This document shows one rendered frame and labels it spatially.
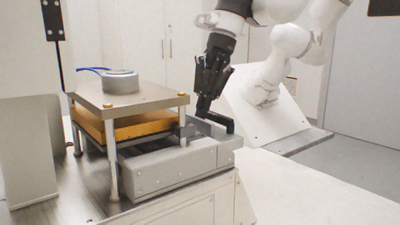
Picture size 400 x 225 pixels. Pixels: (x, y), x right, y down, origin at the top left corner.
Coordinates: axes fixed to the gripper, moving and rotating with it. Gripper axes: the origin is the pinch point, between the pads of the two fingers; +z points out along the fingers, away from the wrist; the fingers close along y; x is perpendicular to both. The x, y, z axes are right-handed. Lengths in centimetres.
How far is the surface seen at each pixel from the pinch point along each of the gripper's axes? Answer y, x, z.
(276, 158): 46.6, 6.1, 12.1
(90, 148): -22.6, 10.6, 16.9
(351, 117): 290, 103, -22
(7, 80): -45.4, -17.6, 0.4
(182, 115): -15.2, -13.7, 0.8
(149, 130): -20.2, -10.9, 5.4
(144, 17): 69, 211, -55
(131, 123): -23.6, -9.6, 4.9
